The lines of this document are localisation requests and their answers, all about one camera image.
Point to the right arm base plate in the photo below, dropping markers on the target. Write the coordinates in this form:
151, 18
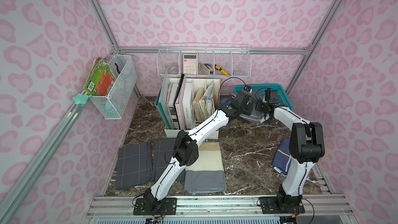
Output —
282, 205

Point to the white mesh wall basket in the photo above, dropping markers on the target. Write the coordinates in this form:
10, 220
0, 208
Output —
114, 104

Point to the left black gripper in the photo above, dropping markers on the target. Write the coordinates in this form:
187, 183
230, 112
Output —
249, 100

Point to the dark grey checked pillowcase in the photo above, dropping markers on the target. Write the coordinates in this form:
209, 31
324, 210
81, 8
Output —
134, 166
163, 150

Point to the grey pillowcase with label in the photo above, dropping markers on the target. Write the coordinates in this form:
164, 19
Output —
257, 115

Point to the pink calculator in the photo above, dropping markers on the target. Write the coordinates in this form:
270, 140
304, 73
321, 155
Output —
190, 64

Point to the clear tape roll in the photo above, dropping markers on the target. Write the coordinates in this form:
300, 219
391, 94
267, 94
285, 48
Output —
173, 70

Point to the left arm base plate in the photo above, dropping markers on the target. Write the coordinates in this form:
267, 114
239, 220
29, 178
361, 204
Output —
166, 207

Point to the white wire wall shelf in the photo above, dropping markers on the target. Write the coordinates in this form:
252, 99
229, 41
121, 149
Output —
235, 59

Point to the mint green clip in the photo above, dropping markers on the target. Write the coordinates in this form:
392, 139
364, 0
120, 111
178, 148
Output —
81, 99

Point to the grey stapler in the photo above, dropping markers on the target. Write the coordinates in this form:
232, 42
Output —
206, 69

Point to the teal plastic basket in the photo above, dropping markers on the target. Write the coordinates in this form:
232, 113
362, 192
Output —
282, 95

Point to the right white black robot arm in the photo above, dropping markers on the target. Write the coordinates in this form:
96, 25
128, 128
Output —
306, 147

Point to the navy blue folded pillowcase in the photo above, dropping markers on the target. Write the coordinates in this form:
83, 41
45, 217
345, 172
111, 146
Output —
282, 158

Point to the white book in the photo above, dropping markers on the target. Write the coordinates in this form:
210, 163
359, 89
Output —
187, 104

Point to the green red booklet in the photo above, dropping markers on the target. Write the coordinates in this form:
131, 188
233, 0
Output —
101, 78

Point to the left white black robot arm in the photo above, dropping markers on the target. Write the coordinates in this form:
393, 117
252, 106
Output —
187, 143

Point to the blue lid pencil jar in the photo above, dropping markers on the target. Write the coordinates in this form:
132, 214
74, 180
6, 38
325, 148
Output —
224, 101

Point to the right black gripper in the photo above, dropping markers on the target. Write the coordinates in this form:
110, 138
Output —
265, 106

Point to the cream and grey pillowcase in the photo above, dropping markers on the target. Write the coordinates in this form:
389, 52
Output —
206, 175

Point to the yellow utility knife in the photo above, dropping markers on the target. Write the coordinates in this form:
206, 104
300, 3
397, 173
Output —
221, 70

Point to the green folder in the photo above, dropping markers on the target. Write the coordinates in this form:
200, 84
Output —
161, 103

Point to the white file organizer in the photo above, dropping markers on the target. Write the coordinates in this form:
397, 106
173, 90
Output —
198, 83

